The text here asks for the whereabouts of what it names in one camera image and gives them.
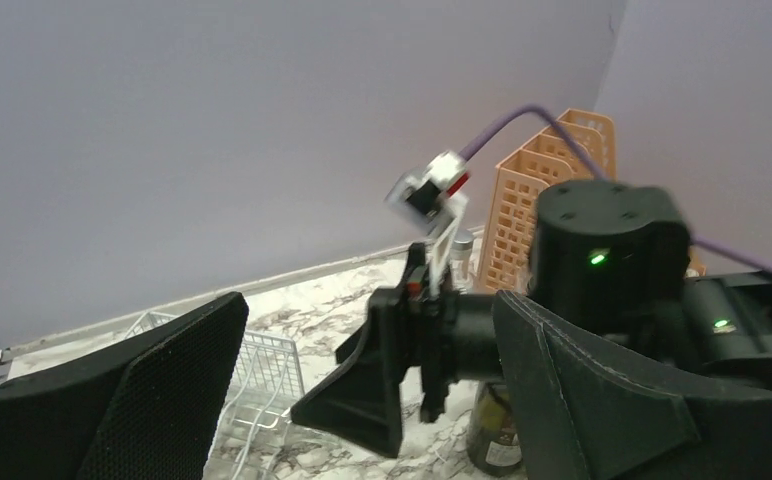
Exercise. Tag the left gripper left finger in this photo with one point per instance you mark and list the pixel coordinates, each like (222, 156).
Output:
(146, 407)

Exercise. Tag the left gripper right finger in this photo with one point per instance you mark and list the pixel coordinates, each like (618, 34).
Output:
(587, 408)

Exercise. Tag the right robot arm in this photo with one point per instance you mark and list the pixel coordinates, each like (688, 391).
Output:
(720, 328)

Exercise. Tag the clear round liquor bottle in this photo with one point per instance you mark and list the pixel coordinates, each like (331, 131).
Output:
(462, 269)

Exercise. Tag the peach plastic file organizer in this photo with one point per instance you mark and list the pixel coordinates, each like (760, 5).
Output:
(599, 239)

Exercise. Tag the white wire wine rack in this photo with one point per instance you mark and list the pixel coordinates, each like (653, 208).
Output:
(255, 438)

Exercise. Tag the green wine bottle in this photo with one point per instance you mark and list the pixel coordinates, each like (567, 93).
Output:
(492, 442)

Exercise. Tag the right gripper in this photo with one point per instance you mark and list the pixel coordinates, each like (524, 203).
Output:
(420, 323)

